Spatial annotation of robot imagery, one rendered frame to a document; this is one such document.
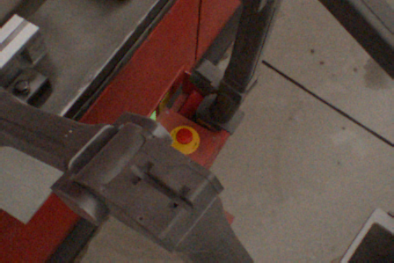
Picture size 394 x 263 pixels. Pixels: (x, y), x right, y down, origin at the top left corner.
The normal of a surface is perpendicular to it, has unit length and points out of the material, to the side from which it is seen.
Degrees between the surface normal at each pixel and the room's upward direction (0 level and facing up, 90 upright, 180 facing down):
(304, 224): 0
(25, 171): 0
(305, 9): 0
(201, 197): 52
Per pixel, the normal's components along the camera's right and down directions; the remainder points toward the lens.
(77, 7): 0.04, -0.44
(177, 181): -0.18, -0.56
